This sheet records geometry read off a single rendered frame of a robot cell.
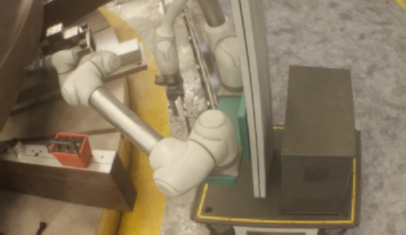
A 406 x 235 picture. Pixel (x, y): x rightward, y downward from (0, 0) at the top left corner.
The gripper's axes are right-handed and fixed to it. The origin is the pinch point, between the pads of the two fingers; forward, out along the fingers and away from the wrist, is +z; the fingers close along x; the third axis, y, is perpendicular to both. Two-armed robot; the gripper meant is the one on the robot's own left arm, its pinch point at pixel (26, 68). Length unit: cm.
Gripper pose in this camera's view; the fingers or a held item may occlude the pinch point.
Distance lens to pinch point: 256.7
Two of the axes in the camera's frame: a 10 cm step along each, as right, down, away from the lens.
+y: -1.6, -6.9, -7.0
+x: 0.4, 7.1, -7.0
